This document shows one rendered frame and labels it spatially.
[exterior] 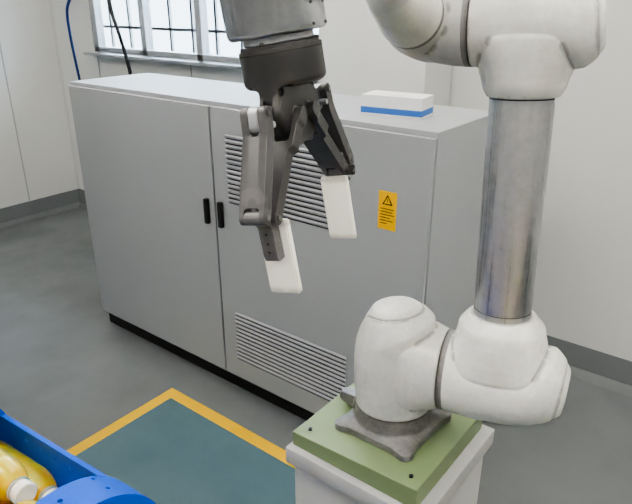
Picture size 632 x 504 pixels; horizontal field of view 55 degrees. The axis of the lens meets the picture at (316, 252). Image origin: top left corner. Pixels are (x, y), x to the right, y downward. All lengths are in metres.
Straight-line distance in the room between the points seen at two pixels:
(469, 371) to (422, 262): 1.11
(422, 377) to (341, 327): 1.40
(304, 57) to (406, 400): 0.79
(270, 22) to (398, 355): 0.75
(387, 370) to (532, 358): 0.26
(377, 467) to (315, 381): 1.57
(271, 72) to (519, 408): 0.78
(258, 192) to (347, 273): 1.91
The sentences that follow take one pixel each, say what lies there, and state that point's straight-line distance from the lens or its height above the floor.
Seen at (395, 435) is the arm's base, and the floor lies 1.07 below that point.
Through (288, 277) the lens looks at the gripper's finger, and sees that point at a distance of 0.55.
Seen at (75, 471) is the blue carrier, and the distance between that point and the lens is 1.18.
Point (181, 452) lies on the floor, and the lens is 2.89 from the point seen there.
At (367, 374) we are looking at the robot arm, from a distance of 1.19.
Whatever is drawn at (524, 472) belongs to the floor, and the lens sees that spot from 2.88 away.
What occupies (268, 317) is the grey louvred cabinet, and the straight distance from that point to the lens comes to 2.79.
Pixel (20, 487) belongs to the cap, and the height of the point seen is 1.14.
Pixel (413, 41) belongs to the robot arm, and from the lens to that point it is 0.97.
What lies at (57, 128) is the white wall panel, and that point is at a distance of 6.14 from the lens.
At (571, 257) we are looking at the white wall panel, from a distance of 3.38.
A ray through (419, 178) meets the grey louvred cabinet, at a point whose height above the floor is 1.29.
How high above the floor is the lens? 1.85
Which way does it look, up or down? 23 degrees down
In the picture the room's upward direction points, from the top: straight up
